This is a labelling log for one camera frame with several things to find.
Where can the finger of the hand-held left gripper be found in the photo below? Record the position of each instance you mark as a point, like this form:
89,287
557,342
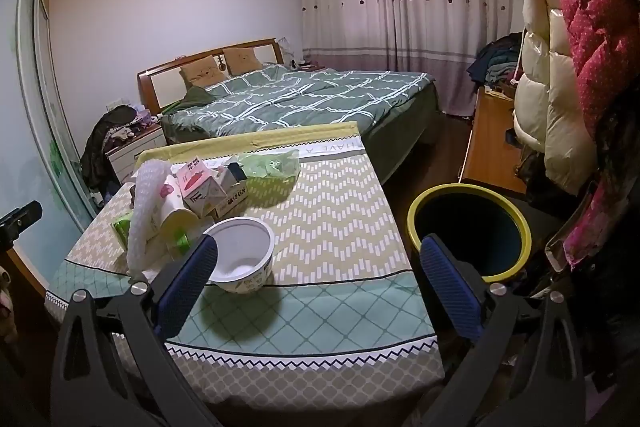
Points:
22,214

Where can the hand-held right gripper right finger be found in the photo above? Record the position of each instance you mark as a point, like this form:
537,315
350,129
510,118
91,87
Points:
450,287

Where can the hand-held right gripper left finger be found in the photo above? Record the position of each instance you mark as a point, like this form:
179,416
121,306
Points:
187,287

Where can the white paper bowl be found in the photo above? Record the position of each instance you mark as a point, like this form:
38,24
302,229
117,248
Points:
245,252

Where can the blue bin with yellow rim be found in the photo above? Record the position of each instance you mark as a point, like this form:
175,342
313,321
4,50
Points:
475,217

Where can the white floral paper cup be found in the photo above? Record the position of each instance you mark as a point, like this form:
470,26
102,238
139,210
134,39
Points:
175,207

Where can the green packet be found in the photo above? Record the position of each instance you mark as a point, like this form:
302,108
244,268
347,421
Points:
122,229

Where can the white bubble wrap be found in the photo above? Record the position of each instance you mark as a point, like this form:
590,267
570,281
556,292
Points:
145,207

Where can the white medicine box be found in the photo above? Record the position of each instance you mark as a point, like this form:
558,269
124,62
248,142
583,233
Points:
235,192

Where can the pink strawberry milk carton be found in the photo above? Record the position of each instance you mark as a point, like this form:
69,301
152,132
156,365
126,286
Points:
195,179

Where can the green plastic bag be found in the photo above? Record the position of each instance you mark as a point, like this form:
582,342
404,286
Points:
270,164

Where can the dark jacket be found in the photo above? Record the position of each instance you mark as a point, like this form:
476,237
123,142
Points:
97,147

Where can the sliding wardrobe doors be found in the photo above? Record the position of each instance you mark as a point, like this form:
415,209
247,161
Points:
30,107

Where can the white nightstand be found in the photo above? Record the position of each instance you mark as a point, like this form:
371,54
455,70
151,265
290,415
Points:
137,152

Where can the patterned tablecloth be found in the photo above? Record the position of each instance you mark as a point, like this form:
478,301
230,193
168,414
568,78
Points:
325,217

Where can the wooden cabinet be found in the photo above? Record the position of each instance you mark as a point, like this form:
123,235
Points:
490,142

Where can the pink floral cloth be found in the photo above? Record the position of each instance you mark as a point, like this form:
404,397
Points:
595,217

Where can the wooden bed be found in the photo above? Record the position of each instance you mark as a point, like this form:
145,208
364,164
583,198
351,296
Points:
400,127

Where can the black coat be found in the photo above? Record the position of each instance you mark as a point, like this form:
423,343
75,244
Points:
620,307

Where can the dark green cloth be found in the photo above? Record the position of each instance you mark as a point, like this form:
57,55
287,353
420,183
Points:
200,97

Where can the white down jacket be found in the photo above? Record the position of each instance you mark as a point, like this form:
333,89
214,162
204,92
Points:
555,107

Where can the brown embroidered pillow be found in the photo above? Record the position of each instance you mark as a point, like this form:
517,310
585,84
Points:
200,74
242,59

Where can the green plaid duvet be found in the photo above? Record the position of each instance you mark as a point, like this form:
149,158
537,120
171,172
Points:
300,102

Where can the pile of clothes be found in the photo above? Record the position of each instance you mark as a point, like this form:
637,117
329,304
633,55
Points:
495,62

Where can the pink and white curtain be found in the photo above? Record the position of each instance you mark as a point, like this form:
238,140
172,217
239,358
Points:
400,7

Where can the red down jacket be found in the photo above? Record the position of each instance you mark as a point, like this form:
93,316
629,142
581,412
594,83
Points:
595,7

